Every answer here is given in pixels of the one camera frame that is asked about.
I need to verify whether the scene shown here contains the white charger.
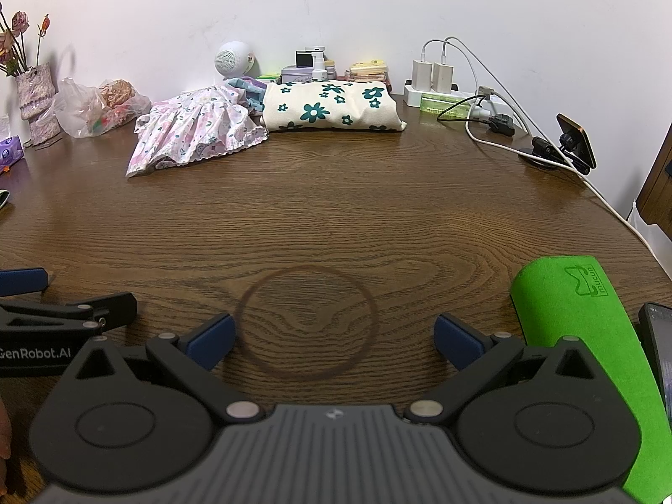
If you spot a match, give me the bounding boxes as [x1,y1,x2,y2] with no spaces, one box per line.
[431,61,455,95]
[411,59,434,91]

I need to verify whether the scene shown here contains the green transparent box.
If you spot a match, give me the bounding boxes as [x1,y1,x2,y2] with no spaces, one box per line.
[420,92,477,117]

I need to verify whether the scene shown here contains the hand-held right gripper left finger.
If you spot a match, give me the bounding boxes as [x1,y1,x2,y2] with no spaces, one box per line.
[62,314,263,425]

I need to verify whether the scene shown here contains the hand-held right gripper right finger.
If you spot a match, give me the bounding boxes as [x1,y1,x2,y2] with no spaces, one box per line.
[404,314,610,425]

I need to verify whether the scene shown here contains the white spray bottle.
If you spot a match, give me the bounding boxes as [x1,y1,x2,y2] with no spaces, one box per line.
[309,46,330,83]

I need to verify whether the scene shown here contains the stack of pink yellow boxes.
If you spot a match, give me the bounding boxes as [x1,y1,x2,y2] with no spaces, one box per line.
[345,59,392,85]

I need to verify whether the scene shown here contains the white power strip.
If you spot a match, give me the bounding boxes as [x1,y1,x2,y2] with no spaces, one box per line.
[403,81,495,112]

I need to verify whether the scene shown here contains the purple tissue pack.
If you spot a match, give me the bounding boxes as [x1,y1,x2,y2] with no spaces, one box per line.
[0,135,26,167]

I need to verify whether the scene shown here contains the dried flowers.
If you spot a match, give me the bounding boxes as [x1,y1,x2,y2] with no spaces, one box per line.
[0,0,52,77]

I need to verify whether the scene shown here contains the black phone on stand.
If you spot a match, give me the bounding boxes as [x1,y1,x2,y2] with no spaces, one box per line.
[530,113,598,175]

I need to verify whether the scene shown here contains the cream garment with teal flowers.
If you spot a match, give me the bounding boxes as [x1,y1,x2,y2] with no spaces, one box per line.
[261,80,407,134]

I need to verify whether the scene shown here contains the black cable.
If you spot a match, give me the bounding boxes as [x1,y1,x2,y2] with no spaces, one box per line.
[437,94,497,124]

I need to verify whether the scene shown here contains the pastel pink and blue garment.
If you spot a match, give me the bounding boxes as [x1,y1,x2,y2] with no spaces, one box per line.
[226,77,275,116]

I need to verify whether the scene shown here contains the white charging cable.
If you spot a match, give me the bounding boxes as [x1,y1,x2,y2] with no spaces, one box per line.
[421,37,652,260]
[465,108,583,174]

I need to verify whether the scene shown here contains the green cylinder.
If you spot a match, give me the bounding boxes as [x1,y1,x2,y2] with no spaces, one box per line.
[510,255,672,504]

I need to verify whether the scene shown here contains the lilac box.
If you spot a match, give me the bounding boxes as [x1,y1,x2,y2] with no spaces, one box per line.
[281,64,316,85]

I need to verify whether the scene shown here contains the round white speaker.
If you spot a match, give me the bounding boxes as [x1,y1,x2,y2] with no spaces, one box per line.
[215,41,257,77]

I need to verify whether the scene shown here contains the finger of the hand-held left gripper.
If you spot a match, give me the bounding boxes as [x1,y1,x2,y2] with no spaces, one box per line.
[0,268,49,297]
[0,292,138,334]

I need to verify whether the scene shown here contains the textured lilac vase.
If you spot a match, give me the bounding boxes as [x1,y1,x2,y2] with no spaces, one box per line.
[16,62,64,146]

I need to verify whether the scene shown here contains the pink floral dress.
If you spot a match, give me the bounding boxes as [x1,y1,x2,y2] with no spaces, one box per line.
[126,87,270,178]

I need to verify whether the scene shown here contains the clear plastic bag of snacks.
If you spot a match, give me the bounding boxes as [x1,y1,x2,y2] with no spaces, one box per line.
[52,78,153,139]

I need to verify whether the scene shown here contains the white bag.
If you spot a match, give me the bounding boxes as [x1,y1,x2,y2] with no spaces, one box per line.
[627,199,669,264]

